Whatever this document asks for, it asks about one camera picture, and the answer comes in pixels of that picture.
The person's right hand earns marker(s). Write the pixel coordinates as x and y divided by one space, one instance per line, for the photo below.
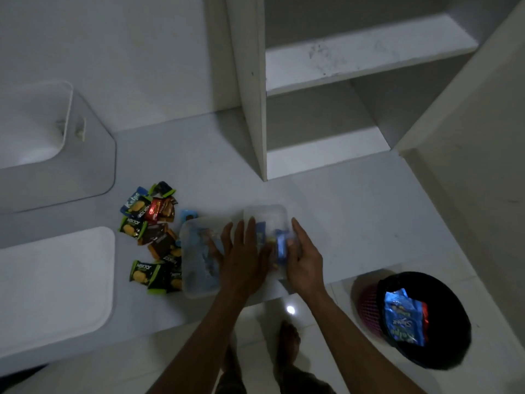
305 270

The person's left hand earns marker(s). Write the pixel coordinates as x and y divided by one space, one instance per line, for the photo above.
242 266

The person's right thumb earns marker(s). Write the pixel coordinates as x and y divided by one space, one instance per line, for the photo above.
291 248

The person's left middle finger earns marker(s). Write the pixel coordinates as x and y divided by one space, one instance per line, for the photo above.
228 240

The person's left thumb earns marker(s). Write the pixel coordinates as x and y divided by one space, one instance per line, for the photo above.
266 253

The small clear plastic container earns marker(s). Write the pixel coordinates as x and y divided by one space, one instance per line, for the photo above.
272 219

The person's right forearm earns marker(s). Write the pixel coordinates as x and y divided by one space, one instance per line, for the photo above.
357 348

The person's left forearm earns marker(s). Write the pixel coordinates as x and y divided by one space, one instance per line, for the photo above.
201 348

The blue snack packet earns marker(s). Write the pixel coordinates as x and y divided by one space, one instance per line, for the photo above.
283 246

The pile of assorted snack packets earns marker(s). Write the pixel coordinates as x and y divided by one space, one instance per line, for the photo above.
154 237

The pink plastic waste basket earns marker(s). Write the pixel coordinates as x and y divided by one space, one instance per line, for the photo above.
368 309

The crumpled blue snack wrapper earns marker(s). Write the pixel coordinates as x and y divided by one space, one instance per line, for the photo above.
404 320

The black bin liner bag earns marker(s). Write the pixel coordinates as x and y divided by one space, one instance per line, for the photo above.
447 324

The white plastic bin lid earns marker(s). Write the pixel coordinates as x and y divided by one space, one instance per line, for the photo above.
53 287

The white plastic storage bin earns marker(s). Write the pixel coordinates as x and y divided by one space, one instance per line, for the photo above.
49 151

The white shelf unit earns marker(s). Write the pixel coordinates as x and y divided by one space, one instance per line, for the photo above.
352 57

